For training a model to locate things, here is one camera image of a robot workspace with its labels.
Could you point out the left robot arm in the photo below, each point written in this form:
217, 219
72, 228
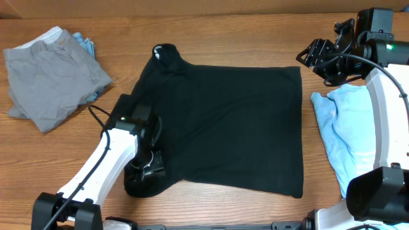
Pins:
127, 145

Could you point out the folded blue garment under shorts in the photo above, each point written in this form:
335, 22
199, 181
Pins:
89, 47

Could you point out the folded grey shorts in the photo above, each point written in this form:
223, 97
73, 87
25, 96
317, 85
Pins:
50, 77

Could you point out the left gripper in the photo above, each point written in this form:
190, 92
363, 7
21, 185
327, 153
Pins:
158, 166

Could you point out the black t-shirt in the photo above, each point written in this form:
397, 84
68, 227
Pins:
232, 126

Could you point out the light blue t-shirt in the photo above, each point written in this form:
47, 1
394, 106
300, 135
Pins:
345, 117

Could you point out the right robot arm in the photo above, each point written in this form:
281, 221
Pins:
380, 195

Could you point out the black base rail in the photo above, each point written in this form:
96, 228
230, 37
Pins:
211, 227

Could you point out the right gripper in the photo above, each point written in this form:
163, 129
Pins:
317, 50

